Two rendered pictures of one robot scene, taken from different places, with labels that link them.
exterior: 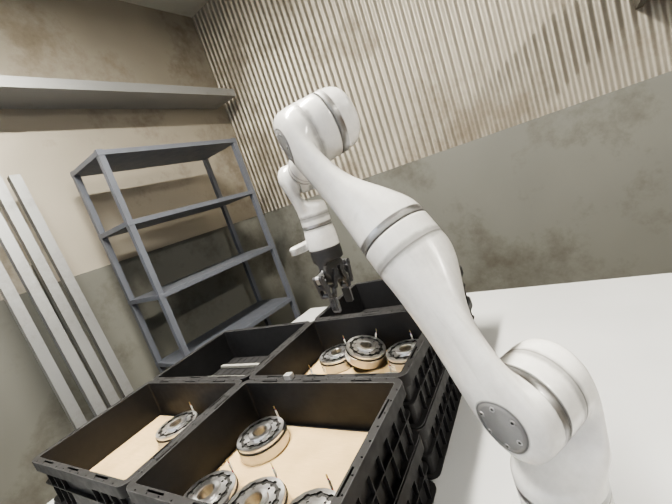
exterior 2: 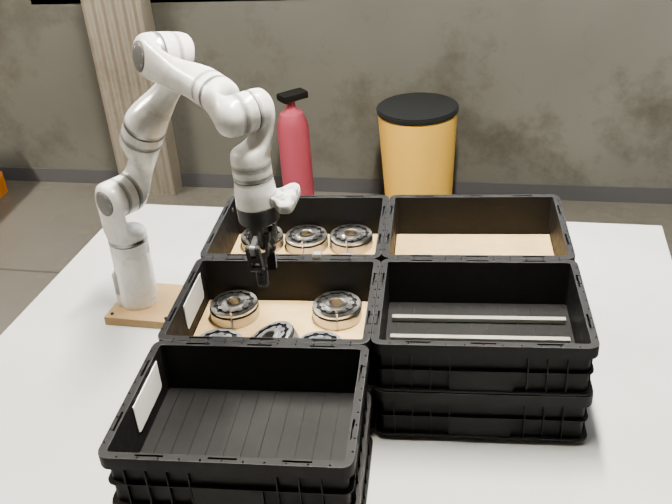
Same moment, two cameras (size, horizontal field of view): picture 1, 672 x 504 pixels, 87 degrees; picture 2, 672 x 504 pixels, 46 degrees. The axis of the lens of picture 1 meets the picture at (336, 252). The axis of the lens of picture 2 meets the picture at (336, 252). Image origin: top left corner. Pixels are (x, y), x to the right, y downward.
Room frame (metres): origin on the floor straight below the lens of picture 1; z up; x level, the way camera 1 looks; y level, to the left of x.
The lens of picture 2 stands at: (2.06, -0.36, 1.79)
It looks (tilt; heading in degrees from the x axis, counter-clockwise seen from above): 30 degrees down; 157
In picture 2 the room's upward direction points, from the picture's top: 4 degrees counter-clockwise
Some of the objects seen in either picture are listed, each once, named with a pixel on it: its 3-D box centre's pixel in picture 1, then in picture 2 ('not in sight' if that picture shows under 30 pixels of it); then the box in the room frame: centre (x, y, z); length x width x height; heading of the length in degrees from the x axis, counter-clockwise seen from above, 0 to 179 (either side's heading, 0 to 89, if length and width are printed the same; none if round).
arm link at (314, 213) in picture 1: (303, 195); (251, 134); (0.84, 0.03, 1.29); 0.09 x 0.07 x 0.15; 100
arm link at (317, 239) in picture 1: (314, 235); (264, 187); (0.85, 0.04, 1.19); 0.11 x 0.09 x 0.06; 55
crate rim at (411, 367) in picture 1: (347, 345); (275, 301); (0.81, 0.05, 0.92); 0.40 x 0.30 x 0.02; 58
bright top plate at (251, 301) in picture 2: not in sight; (234, 303); (0.68, -0.01, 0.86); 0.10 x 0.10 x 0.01
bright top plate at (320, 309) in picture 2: not in sight; (336, 304); (0.80, 0.18, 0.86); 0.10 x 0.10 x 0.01
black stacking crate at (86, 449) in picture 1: (150, 442); (474, 248); (0.77, 0.54, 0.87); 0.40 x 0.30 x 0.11; 58
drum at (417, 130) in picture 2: not in sight; (418, 165); (-0.82, 1.33, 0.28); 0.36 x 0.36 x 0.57
